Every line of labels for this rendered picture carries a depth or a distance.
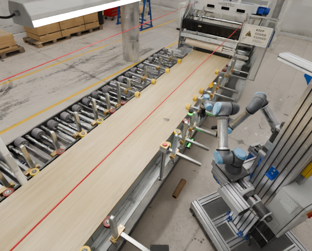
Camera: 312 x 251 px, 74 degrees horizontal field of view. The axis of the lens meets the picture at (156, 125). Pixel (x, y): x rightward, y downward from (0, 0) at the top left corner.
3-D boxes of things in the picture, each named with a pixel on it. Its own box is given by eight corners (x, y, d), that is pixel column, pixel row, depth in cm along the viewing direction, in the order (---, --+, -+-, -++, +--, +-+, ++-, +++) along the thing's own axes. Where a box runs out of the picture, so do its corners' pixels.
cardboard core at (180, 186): (186, 180, 291) (177, 196, 271) (185, 183, 297) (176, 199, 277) (181, 177, 294) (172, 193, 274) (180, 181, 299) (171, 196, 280)
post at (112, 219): (120, 243, 171) (115, 216, 139) (117, 247, 168) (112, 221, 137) (116, 240, 172) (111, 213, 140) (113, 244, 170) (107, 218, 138)
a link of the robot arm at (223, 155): (234, 165, 173) (233, 100, 176) (218, 165, 172) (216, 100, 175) (229, 163, 185) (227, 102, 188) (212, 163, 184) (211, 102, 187)
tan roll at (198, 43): (248, 58, 406) (250, 51, 397) (246, 60, 397) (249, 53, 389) (182, 41, 456) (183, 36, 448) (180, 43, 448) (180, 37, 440)
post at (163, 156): (163, 178, 219) (167, 149, 190) (161, 181, 216) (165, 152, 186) (160, 176, 221) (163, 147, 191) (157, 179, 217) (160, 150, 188)
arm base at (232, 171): (244, 172, 188) (248, 165, 182) (232, 177, 183) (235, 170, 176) (233, 160, 198) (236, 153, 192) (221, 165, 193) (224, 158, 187)
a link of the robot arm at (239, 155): (245, 167, 180) (250, 157, 171) (230, 167, 179) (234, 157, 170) (239, 156, 189) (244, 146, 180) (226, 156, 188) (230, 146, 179)
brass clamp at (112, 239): (125, 230, 167) (125, 227, 164) (115, 245, 158) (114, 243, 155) (119, 226, 169) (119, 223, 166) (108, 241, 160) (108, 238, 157)
